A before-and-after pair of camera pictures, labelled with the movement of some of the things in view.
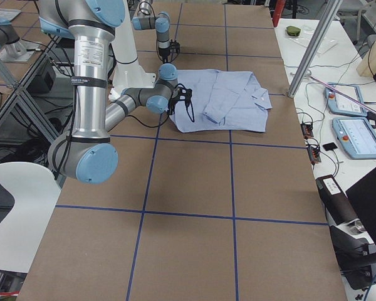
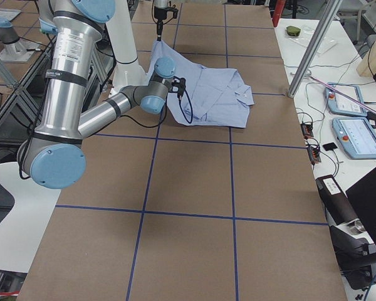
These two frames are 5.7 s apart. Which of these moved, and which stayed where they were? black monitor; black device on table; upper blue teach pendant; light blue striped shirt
Moved: light blue striped shirt
Stayed: black device on table; upper blue teach pendant; black monitor
